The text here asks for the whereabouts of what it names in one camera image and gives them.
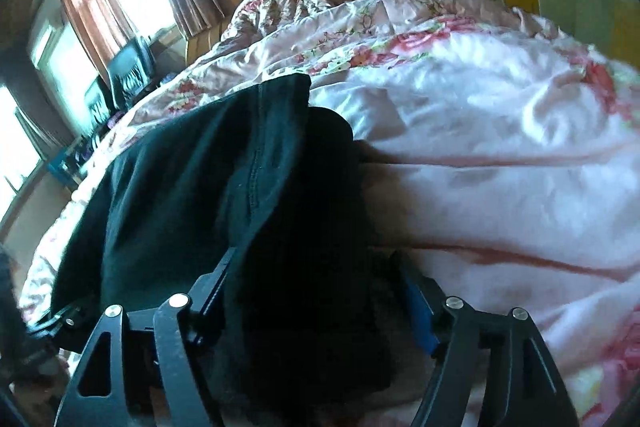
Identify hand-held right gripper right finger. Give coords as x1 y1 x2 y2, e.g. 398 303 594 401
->
392 251 572 427

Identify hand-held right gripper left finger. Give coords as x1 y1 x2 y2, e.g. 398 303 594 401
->
52 247 240 427

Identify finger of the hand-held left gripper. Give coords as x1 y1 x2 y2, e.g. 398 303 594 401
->
24 301 108 352

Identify black pants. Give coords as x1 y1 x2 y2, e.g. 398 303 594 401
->
50 73 397 410

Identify cluttered low table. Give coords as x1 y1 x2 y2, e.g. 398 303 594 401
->
46 134 101 188

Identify pink floral quilt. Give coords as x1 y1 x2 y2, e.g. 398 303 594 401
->
17 0 640 427

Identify black chair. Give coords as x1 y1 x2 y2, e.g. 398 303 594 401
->
107 35 154 108
83 75 114 128

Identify white air conditioner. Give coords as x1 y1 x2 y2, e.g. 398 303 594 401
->
29 19 67 68

